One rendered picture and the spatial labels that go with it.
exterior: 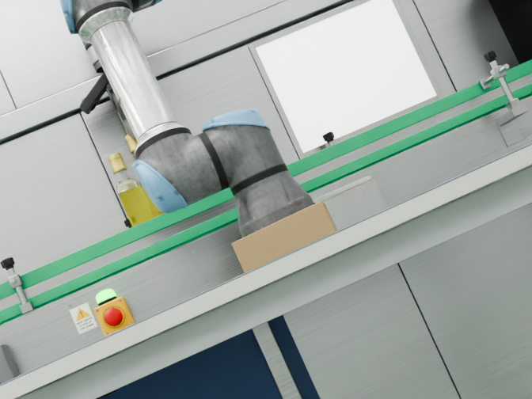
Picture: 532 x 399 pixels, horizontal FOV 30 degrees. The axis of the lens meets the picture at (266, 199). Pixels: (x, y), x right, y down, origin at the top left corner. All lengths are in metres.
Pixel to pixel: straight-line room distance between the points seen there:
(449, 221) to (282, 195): 0.31
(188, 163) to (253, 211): 0.15
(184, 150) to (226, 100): 0.78
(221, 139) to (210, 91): 0.78
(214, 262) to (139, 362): 0.46
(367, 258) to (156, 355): 0.43
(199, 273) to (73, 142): 0.57
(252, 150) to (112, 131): 0.81
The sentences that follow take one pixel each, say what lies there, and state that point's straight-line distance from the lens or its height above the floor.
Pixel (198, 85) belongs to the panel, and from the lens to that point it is 2.63.
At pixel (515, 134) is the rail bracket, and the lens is 2.56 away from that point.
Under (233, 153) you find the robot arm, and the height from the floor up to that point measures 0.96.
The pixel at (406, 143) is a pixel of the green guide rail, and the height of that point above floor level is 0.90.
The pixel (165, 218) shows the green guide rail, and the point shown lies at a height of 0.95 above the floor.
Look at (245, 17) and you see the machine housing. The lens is 2.70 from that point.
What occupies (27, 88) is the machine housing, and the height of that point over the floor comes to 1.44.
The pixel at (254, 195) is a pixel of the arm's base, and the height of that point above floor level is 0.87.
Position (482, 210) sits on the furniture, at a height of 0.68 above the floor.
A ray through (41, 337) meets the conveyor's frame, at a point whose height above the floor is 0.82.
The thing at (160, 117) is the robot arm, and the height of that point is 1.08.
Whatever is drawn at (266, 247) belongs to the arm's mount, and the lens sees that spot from 1.80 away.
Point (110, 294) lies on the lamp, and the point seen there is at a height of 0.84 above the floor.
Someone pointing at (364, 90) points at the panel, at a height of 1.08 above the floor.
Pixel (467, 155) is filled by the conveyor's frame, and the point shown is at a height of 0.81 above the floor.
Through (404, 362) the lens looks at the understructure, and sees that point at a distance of 2.65.
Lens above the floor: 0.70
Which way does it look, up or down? 5 degrees up
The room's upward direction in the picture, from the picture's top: 24 degrees counter-clockwise
